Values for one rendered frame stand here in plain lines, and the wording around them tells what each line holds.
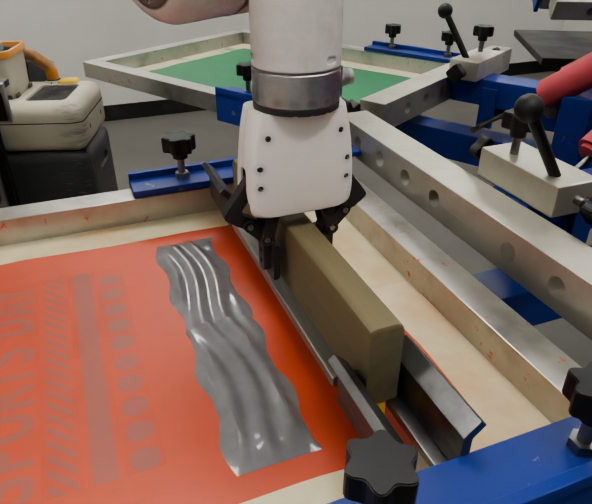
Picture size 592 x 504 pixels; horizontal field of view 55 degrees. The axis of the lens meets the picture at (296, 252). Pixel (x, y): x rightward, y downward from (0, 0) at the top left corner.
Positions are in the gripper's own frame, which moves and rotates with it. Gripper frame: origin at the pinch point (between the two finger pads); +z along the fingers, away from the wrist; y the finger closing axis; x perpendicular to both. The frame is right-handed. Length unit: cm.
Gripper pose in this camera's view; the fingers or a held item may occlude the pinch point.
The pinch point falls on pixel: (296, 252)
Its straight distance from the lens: 56.9
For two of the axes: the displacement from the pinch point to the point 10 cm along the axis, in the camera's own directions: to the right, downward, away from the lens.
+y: -9.3, 1.9, -3.1
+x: 3.6, 4.8, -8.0
